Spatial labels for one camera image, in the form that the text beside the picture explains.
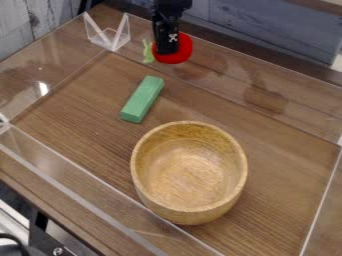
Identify clear acrylic tray wall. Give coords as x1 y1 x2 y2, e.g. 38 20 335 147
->
0 15 342 256

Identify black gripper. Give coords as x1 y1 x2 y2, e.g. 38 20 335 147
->
151 0 192 55

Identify clear acrylic corner bracket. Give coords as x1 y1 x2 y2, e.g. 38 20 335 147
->
83 13 131 52

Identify green rectangular block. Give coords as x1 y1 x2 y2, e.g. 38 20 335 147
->
120 75 164 123

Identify red plush strawberry toy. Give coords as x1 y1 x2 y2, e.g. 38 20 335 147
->
142 31 195 65

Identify wooden bowl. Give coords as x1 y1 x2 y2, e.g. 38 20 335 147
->
130 121 249 225

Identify black cable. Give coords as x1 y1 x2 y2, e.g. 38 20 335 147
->
0 233 28 251

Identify black table leg clamp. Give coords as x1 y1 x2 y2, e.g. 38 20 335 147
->
28 211 76 256

